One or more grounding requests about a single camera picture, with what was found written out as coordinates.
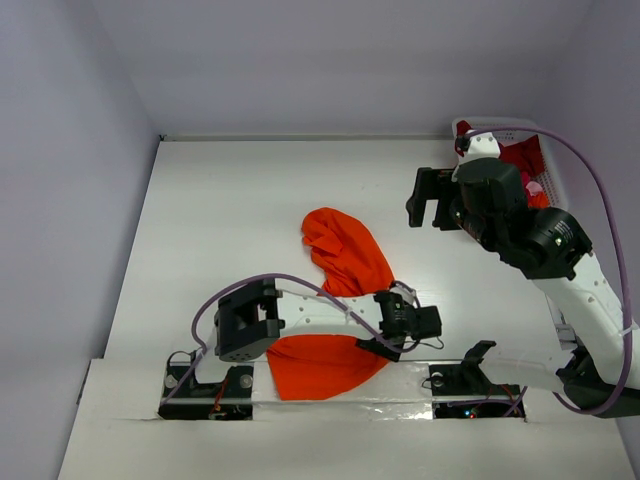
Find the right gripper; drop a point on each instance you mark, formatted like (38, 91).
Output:
(430, 197)

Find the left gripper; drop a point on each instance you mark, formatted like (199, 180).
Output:
(385, 352)

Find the orange t shirt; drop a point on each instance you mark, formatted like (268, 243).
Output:
(320, 367)

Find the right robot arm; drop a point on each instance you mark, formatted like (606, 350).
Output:
(600, 375)

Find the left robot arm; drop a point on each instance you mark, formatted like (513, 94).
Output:
(253, 315)

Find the white plastic basket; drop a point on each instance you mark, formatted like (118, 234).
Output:
(549, 178)

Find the dark red t shirt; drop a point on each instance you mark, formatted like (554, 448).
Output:
(525, 156)

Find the pink garment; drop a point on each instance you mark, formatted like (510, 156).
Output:
(532, 188)

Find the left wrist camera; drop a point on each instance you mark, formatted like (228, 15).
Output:
(408, 294)

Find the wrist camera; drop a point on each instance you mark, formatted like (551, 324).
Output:
(408, 294)
(470, 147)

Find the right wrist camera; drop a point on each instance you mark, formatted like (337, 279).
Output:
(470, 147)

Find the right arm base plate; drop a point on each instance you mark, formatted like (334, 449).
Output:
(465, 393)

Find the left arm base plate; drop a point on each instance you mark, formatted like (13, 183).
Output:
(227, 400)

